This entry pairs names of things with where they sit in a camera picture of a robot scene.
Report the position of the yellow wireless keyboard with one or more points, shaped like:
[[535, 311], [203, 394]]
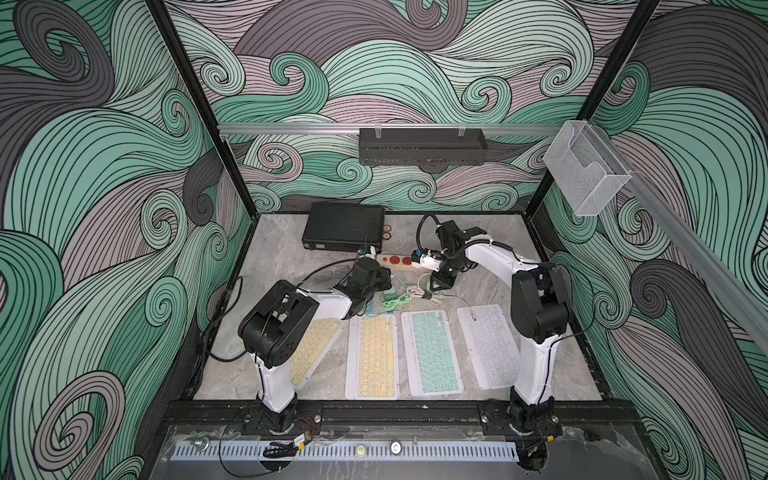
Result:
[[372, 367], [315, 344]]

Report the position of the green wireless keyboard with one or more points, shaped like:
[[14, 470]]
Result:
[[431, 358]]

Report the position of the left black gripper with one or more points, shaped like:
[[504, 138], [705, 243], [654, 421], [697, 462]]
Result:
[[383, 279]]

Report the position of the white wireless keyboard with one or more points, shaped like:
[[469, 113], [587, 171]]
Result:
[[491, 346]]

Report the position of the black computer box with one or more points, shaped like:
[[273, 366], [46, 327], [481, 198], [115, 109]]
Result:
[[344, 227]]

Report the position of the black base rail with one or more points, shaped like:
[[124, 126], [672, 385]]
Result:
[[491, 417]]

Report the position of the clear acrylic wall holder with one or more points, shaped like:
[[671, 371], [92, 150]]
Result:
[[586, 166]]

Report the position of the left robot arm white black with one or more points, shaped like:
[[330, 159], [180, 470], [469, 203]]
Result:
[[273, 329]]

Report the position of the aluminium wall rail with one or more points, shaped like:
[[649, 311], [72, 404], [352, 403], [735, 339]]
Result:
[[308, 128]]

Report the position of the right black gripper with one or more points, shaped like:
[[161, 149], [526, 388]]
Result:
[[442, 283]]

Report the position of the black wall shelf tray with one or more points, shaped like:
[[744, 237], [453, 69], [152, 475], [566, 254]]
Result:
[[422, 146]]

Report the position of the white slotted cable duct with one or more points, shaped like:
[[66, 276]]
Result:
[[356, 450]]

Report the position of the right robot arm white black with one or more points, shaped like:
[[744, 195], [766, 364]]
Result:
[[540, 307]]

